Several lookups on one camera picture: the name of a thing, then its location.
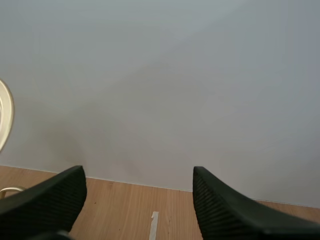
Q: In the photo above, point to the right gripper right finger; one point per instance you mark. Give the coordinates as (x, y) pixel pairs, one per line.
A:
(225, 212)

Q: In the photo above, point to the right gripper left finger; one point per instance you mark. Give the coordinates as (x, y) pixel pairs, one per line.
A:
(47, 202)

